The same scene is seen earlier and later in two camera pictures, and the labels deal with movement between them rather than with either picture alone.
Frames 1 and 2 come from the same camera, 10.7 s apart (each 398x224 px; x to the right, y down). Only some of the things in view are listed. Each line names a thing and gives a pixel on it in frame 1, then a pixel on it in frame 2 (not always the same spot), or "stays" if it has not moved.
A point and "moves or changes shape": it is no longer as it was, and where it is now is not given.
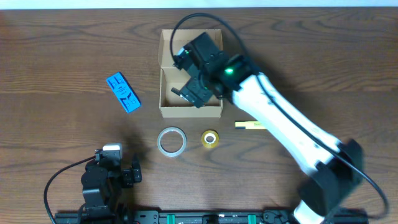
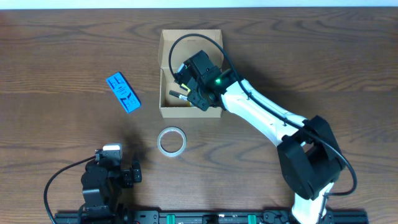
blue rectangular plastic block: [124, 92] stays
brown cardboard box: [171, 104] stays
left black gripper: [133, 176] stays
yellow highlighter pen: [249, 124] moves or changes shape
